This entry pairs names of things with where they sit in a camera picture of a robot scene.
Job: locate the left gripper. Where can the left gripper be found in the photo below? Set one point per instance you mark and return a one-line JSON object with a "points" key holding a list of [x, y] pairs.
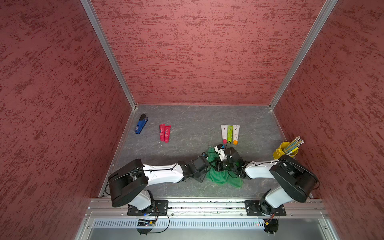
{"points": [[200, 179]]}

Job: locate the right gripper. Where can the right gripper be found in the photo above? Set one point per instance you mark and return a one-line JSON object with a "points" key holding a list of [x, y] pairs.
{"points": [[217, 166]]}

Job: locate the green microfiber cloth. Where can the green microfiber cloth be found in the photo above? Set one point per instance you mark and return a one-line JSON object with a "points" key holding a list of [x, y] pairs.
{"points": [[222, 177]]}

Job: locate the white tube pink cap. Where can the white tube pink cap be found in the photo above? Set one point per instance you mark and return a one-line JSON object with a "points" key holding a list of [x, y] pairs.
{"points": [[224, 129]]}

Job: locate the pink toothpaste tube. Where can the pink toothpaste tube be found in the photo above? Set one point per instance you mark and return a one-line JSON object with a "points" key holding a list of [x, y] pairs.
{"points": [[162, 132], [167, 133]]}

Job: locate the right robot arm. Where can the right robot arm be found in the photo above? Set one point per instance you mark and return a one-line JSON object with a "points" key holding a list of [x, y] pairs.
{"points": [[295, 181]]}

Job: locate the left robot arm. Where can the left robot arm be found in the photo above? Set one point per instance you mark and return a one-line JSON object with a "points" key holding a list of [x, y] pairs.
{"points": [[128, 184]]}

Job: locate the lime green toothpaste tube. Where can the lime green toothpaste tube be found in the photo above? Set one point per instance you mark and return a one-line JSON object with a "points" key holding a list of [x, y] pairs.
{"points": [[230, 133]]}

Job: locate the white tube orange cap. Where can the white tube orange cap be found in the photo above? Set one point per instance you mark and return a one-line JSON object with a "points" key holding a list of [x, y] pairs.
{"points": [[236, 130]]}

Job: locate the yellow cup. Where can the yellow cup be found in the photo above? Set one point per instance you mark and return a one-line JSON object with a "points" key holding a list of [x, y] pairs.
{"points": [[279, 151]]}

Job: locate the pencils in cup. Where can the pencils in cup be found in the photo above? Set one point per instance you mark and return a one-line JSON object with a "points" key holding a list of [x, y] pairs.
{"points": [[293, 146]]}

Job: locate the blue stapler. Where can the blue stapler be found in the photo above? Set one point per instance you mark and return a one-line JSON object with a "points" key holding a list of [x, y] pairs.
{"points": [[141, 123]]}

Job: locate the right corner aluminium profile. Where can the right corner aluminium profile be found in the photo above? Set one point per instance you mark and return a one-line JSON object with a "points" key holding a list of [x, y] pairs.
{"points": [[317, 26]]}

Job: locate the corner aluminium profile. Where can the corner aluminium profile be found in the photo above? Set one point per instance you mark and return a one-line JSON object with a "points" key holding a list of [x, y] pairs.
{"points": [[95, 22], [317, 26]]}

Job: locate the left corner aluminium profile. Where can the left corner aluminium profile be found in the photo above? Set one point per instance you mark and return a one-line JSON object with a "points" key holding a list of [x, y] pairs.
{"points": [[95, 22]]}

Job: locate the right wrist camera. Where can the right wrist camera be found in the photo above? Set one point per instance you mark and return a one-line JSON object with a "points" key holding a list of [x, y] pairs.
{"points": [[220, 150]]}

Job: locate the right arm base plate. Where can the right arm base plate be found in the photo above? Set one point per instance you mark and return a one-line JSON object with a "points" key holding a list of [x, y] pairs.
{"points": [[263, 209]]}

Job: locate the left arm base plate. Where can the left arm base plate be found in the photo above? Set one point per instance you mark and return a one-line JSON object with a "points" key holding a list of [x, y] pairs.
{"points": [[161, 206]]}

